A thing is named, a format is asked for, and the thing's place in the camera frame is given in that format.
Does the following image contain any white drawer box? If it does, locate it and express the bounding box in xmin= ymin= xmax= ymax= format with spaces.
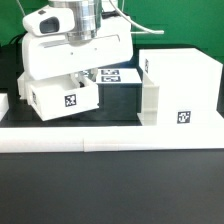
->
xmin=26 ymin=76 xmax=99 ymax=121
xmin=17 ymin=72 xmax=30 ymax=100

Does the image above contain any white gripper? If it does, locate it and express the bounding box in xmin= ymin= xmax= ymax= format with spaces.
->
xmin=22 ymin=17 xmax=133 ymax=88

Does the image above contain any white rear drawer box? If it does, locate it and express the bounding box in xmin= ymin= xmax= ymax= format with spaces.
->
xmin=17 ymin=72 xmax=30 ymax=100

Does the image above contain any white thin cable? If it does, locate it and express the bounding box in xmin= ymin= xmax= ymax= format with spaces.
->
xmin=15 ymin=0 xmax=165 ymax=35

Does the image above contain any black cable bundle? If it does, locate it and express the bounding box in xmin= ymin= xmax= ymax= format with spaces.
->
xmin=8 ymin=34 xmax=24 ymax=46

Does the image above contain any white drawer cabinet frame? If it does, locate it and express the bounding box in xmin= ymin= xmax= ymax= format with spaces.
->
xmin=138 ymin=48 xmax=224 ymax=126

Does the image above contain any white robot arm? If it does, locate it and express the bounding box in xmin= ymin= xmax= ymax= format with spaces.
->
xmin=22 ymin=0 xmax=133 ymax=80

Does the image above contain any white front drawer box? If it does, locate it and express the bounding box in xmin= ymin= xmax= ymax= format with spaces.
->
xmin=26 ymin=76 xmax=99 ymax=121

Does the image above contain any white marker tag sheet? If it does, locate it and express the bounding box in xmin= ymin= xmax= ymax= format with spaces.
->
xmin=95 ymin=68 xmax=141 ymax=84

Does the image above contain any white L-shaped border wall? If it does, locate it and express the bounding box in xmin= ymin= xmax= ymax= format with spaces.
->
xmin=0 ymin=93 xmax=224 ymax=153

